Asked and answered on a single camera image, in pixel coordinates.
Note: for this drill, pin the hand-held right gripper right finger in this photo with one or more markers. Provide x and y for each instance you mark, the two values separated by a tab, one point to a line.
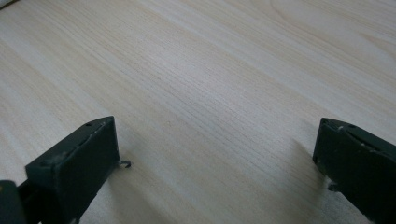
358	161

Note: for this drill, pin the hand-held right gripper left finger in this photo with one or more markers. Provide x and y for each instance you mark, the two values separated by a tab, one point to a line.
74	165

